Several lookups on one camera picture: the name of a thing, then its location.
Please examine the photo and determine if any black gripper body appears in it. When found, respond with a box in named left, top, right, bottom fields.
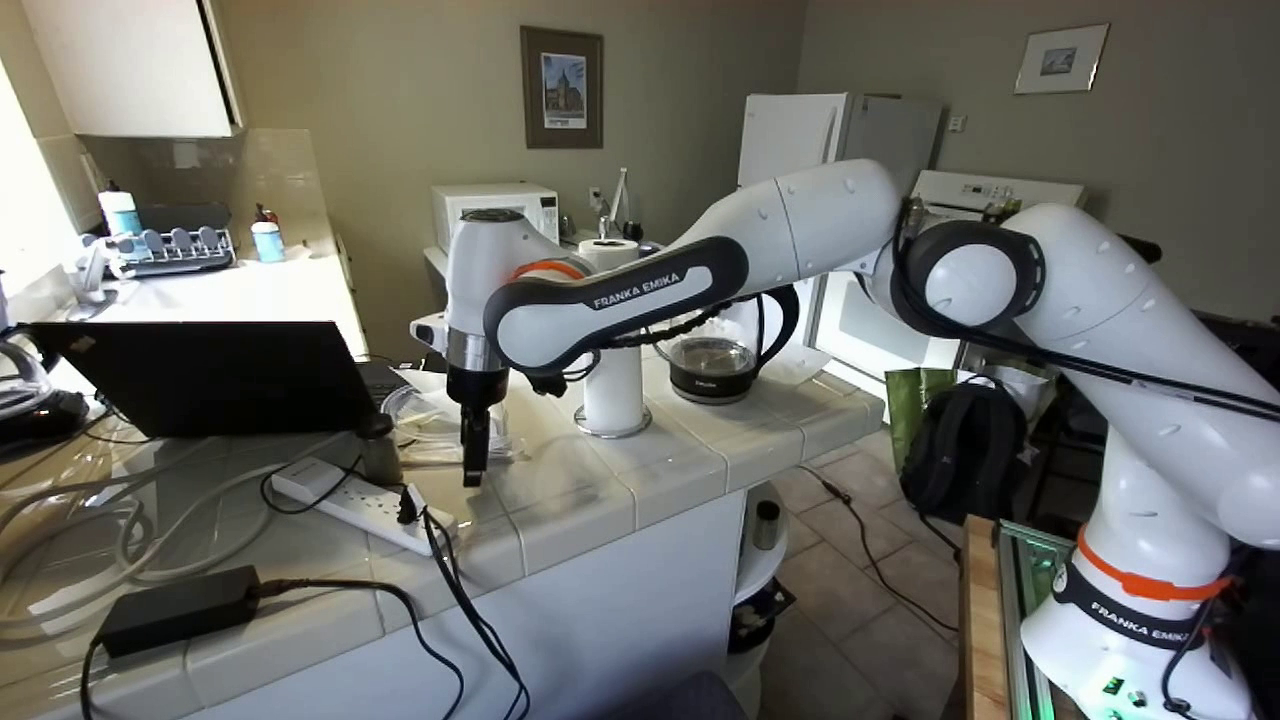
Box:
left=442, top=364, right=512, bottom=411

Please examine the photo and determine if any white paper towel roll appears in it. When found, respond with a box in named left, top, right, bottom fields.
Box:
left=570, top=235, right=657, bottom=440

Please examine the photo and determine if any white power strip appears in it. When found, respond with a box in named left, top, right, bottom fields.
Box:
left=272, top=456, right=437, bottom=556

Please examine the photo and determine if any white microwave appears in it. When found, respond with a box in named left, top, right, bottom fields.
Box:
left=427, top=179, right=562, bottom=258

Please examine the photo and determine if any black glass electric kettle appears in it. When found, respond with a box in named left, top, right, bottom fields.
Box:
left=652, top=281, right=808, bottom=408

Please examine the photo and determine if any light blue small bottle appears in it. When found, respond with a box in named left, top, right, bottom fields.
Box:
left=246, top=200, right=291, bottom=269

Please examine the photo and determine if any black laptop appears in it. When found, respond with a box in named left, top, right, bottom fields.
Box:
left=19, top=316, right=403, bottom=446

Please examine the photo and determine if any white round corner shelf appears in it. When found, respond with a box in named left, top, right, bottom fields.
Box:
left=725, top=485, right=795, bottom=672

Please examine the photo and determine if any dark framed portrait picture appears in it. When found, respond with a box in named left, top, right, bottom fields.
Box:
left=516, top=23, right=609, bottom=153

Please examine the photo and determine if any black power adapter brick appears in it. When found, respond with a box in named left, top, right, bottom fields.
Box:
left=95, top=565, right=264, bottom=661

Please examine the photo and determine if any dark dish rack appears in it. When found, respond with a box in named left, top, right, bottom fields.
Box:
left=99, top=219, right=240, bottom=281

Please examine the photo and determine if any white board panel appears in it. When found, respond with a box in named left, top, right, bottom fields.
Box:
left=736, top=88, right=851, bottom=194

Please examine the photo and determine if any green bag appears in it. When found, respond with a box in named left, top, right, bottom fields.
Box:
left=879, top=364, right=958, bottom=475

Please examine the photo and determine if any black and silver appliance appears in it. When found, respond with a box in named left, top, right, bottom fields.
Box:
left=0, top=272, right=91, bottom=456

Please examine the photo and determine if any white upper kitchen cabinet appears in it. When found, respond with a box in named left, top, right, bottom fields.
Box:
left=16, top=0, right=246, bottom=140

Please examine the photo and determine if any black backpack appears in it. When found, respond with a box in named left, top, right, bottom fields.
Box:
left=901, top=376, right=1033, bottom=528

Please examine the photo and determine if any grey board panel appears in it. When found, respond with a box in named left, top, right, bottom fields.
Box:
left=836, top=91, right=950, bottom=205

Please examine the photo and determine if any wooden robot mounting table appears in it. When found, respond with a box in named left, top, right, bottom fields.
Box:
left=955, top=515, right=1071, bottom=720

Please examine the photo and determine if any white framed small picture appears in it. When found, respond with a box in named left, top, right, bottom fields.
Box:
left=1011, top=22, right=1113, bottom=95

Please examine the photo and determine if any black power strip cable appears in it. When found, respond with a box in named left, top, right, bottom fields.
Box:
left=392, top=485, right=536, bottom=720

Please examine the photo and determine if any black adapter cable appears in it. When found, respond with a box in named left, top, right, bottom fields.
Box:
left=76, top=574, right=472, bottom=720

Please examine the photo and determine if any white looped cable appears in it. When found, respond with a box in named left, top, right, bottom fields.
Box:
left=0, top=446, right=354, bottom=634

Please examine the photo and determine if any black kettle power cable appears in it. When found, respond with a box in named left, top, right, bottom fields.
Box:
left=795, top=461, right=968, bottom=647

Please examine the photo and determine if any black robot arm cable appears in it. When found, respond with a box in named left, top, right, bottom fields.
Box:
left=917, top=312, right=1280, bottom=423

